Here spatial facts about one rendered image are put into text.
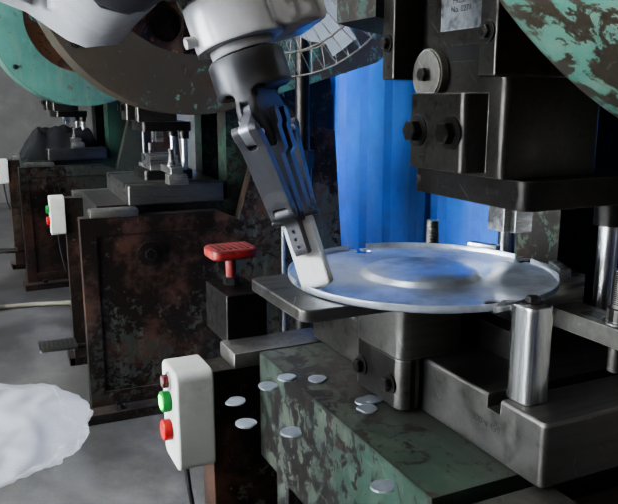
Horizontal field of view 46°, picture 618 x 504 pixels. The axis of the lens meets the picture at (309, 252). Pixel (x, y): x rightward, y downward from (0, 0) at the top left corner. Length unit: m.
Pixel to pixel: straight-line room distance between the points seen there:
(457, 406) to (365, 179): 2.72
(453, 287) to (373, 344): 0.12
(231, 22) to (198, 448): 0.55
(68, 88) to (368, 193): 1.51
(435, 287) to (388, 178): 2.50
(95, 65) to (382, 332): 1.37
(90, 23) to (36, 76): 2.97
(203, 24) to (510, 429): 0.46
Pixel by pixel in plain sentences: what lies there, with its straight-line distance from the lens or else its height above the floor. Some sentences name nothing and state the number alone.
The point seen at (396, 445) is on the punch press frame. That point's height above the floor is 0.64.
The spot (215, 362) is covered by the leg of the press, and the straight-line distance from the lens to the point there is 1.00.
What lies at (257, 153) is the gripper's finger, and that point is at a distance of 0.67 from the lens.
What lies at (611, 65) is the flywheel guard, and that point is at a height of 0.99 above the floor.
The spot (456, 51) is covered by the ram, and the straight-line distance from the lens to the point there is 0.81.
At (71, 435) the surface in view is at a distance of 2.06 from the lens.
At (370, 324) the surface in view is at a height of 0.73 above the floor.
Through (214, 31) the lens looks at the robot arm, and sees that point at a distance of 0.69.
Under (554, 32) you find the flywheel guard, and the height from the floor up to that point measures 1.01.
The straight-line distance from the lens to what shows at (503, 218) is 0.84.
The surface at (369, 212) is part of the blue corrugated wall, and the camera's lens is 3.40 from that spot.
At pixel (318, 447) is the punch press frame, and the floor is 0.59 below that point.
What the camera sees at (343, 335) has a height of 0.67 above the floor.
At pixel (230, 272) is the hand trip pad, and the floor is 0.72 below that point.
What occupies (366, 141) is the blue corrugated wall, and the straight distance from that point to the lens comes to 3.39.
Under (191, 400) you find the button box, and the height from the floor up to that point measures 0.59.
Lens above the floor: 0.97
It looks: 12 degrees down
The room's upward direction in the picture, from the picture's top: straight up
